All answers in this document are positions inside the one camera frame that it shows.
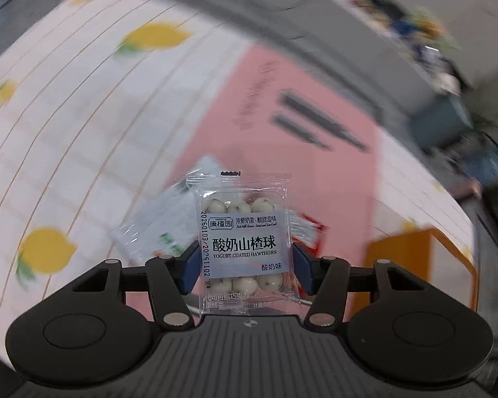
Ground grey curved counter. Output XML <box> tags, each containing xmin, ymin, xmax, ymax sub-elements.
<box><xmin>0</xmin><ymin>0</ymin><xmax>476</xmax><ymax>127</ymax></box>

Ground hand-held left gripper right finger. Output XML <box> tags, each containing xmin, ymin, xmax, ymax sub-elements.
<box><xmin>291</xmin><ymin>242</ymin><xmax>436</xmax><ymax>327</ymax></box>

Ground pink printed mat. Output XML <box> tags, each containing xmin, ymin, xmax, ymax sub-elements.
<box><xmin>124</xmin><ymin>43</ymin><xmax>384</xmax><ymax>311</ymax></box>

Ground white yogurt ball snack packet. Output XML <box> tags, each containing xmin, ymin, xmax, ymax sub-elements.
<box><xmin>186</xmin><ymin>170</ymin><xmax>304</xmax><ymax>321</ymax></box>

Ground lemon print tablecloth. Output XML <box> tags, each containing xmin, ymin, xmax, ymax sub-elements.
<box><xmin>0</xmin><ymin>0</ymin><xmax>476</xmax><ymax>351</ymax></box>

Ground orange cardboard box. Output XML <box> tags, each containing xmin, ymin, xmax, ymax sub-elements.
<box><xmin>365</xmin><ymin>227</ymin><xmax>480</xmax><ymax>312</ymax></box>

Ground red snack packet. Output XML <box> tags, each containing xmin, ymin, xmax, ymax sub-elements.
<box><xmin>290</xmin><ymin>211</ymin><xmax>329</xmax><ymax>258</ymax></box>

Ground grey round bin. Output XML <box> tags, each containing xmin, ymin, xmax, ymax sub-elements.
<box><xmin>416</xmin><ymin>92</ymin><xmax>474</xmax><ymax>151</ymax></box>

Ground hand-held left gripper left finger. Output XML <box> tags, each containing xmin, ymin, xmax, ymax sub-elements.
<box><xmin>60</xmin><ymin>244</ymin><xmax>201</xmax><ymax>331</ymax></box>

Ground white flat snack packet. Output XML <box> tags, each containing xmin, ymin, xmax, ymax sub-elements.
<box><xmin>109</xmin><ymin>155</ymin><xmax>203</xmax><ymax>267</ymax></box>

